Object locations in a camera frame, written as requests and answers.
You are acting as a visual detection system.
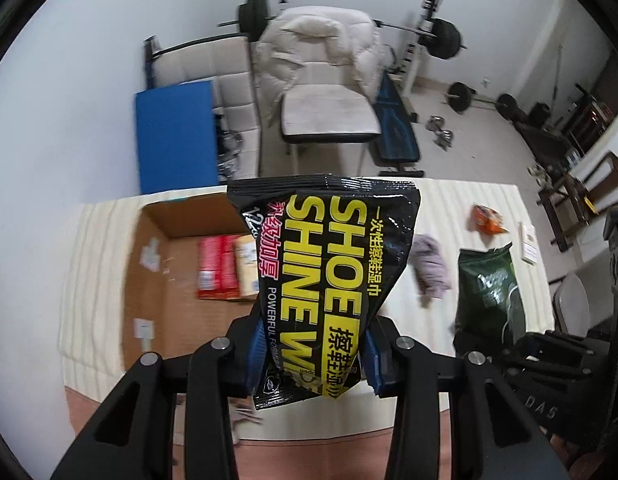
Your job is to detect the dark green packet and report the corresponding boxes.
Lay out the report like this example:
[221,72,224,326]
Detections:
[453,243,528,357]

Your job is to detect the cardboard box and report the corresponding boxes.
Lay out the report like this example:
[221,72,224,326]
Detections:
[126,194,270,363]

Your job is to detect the blue weight bench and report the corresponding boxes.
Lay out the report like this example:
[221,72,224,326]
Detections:
[371,70,422,170]

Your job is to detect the wooden chair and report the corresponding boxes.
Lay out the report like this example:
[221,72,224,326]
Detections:
[536,151,618,252]

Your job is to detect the short barbell with black plates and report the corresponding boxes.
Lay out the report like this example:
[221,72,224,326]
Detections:
[446,81,530,124]

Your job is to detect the white tufted sofa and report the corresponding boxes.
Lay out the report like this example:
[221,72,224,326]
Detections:
[150,34,262,182]

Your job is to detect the small white box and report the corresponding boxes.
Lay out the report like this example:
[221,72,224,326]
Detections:
[518,222,540,266]

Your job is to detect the dark wooden cabinet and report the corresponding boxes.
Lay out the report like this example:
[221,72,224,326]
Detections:
[563,49,618,162]

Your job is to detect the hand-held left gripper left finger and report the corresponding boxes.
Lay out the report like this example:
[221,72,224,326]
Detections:
[51,316,266,480]

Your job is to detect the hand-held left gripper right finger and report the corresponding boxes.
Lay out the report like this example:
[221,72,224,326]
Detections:
[361,317,570,480]

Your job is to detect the cream striped table cloth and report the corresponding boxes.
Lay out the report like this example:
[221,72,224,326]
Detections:
[58,177,558,413]

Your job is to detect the orange snack packet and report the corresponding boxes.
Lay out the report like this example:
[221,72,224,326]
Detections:
[469,203,510,235]

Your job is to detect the white armchair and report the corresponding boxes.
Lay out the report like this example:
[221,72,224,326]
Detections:
[251,7,386,157]

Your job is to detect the pair of chrome dumbbells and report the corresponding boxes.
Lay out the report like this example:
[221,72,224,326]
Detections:
[426,115,456,151]

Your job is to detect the blue foam mat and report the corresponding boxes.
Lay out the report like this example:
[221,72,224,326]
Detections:
[133,80,220,194]

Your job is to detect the white duvet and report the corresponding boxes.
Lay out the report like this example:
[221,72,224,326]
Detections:
[253,7,386,106]

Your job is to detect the white weight rack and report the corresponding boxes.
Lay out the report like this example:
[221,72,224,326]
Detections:
[400,0,446,97]

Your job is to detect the grey purple cloth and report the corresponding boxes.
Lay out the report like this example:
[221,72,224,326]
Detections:
[408,233,456,305]

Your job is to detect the black yellow wipes packet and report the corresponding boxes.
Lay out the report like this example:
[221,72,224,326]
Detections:
[226,174,422,411]

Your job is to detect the beige packet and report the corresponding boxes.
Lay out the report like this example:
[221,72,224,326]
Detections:
[233,235,262,299]

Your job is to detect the chrome metal frame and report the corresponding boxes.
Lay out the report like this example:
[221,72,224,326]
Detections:
[218,129,240,182]

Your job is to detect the red snack packet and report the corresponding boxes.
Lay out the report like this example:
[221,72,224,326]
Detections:
[196,234,246,302]

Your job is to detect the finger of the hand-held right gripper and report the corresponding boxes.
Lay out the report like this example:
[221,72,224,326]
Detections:
[454,331,608,377]

